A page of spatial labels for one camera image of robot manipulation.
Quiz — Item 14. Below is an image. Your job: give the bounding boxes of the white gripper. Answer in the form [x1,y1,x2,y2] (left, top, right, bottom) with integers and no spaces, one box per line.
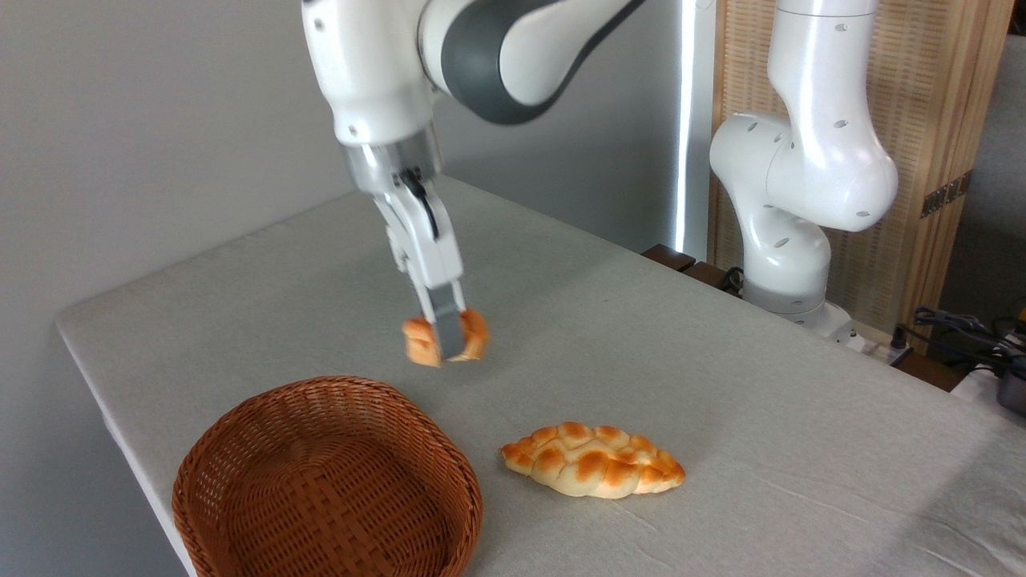
[372,176,469,360]

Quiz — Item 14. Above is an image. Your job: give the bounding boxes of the round orange bread roll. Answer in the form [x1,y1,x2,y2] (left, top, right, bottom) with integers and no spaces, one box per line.
[402,309,490,369]

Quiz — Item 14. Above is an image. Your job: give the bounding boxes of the brown wicker basket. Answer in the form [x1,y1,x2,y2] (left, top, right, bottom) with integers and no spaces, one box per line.
[172,376,483,577]

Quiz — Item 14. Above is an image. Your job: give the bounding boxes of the braided long bread loaf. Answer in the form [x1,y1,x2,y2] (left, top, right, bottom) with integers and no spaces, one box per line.
[500,422,687,500]

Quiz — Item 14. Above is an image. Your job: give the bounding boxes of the dark brown wooden block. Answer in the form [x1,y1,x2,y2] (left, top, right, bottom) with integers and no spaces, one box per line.
[681,260,735,294]
[641,244,697,273]

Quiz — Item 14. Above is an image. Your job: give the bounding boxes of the grey tablecloth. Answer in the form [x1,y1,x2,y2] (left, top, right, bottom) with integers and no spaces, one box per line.
[55,175,1026,577]

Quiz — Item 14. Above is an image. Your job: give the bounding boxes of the white power strip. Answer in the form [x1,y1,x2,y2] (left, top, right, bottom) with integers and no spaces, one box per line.
[861,340,915,366]

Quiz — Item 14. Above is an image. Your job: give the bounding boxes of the dark metal screen hinge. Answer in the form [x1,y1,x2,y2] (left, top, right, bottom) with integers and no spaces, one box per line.
[920,169,974,219]

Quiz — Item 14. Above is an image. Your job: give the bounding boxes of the wooden slatted folding screen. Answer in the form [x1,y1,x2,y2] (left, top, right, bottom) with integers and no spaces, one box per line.
[709,0,1016,353]

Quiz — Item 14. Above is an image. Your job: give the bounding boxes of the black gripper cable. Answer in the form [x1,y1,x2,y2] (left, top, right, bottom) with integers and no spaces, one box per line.
[398,167,440,241]

